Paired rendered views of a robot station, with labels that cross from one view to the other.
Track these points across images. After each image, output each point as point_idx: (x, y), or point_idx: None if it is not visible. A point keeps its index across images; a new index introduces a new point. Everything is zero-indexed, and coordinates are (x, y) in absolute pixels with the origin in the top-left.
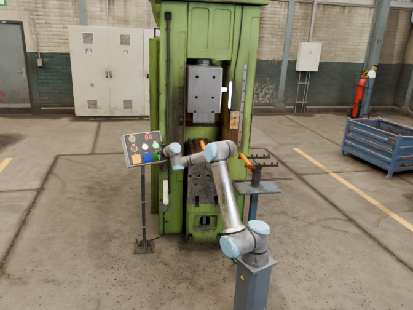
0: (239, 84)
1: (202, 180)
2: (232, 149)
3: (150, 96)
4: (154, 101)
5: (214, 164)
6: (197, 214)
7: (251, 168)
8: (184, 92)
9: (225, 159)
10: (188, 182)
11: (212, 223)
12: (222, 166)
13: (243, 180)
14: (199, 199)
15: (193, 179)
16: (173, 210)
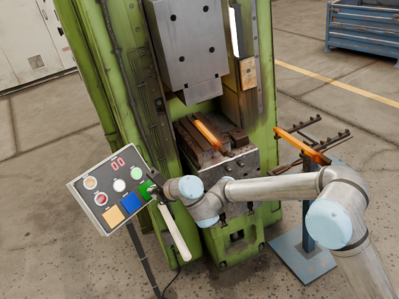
0: (245, 7)
1: None
2: (369, 196)
3: (81, 70)
4: (92, 78)
5: (347, 253)
6: (227, 235)
7: (318, 159)
8: (151, 54)
9: (367, 231)
10: None
11: (247, 234)
12: (367, 252)
13: (287, 167)
14: (225, 216)
15: None
16: (184, 235)
